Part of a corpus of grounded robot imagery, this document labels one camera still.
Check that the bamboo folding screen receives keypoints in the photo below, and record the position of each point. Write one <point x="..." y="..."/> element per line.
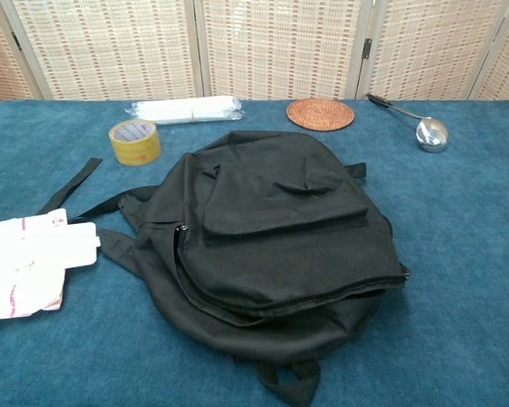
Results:
<point x="280" y="42"/>

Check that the black fabric backpack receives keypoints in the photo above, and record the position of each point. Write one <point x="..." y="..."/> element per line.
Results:
<point x="280" y="254"/>

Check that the yellow packing tape roll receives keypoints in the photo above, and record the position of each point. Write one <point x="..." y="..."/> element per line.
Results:
<point x="135" y="152"/>

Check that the bundle of clear straws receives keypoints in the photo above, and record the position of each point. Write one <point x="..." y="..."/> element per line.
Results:
<point x="174" y="109"/>

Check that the black screen hinge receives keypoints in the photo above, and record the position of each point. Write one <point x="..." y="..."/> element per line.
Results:
<point x="367" y="47"/>
<point x="16" y="41"/>

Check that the round woven rattan coaster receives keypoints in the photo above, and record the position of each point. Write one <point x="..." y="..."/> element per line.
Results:
<point x="320" y="113"/>

